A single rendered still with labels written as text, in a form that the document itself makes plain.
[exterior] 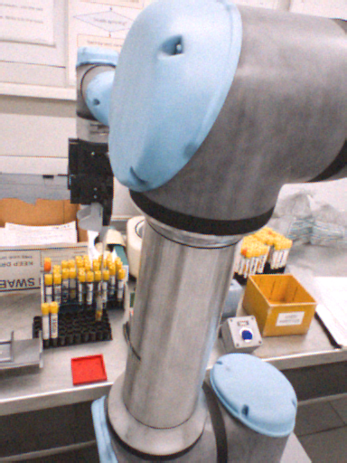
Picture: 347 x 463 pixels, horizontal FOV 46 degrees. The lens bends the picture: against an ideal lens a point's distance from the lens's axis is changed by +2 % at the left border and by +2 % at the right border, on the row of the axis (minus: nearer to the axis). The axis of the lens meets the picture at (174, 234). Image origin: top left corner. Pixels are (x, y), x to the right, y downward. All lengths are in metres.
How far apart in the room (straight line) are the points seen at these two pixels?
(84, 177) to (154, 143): 0.55
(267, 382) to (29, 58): 1.03
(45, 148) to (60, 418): 0.93
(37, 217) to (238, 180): 1.11
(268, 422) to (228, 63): 0.42
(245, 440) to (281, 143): 0.39
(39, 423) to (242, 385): 1.15
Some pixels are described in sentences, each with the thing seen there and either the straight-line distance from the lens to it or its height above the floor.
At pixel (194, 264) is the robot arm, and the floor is 1.38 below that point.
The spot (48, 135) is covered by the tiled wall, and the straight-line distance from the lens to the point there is 1.32.
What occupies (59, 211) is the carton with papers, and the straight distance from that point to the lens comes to 1.33.
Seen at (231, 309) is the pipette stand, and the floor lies 0.91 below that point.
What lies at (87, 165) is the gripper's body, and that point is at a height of 1.29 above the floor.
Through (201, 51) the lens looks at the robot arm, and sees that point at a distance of 0.24.
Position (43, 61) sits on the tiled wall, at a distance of 1.28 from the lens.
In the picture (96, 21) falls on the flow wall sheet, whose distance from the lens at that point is 1.27.
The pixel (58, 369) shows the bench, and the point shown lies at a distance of 0.94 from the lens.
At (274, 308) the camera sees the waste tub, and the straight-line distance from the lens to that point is 1.03.
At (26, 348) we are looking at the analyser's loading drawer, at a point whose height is 0.91.
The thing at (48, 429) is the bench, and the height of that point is 0.27.
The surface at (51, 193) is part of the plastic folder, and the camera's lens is 1.34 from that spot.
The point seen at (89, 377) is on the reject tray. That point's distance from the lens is 0.91.
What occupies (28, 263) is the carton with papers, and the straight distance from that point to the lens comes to 1.09.
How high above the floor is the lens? 1.54
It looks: 27 degrees down
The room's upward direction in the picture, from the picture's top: 8 degrees clockwise
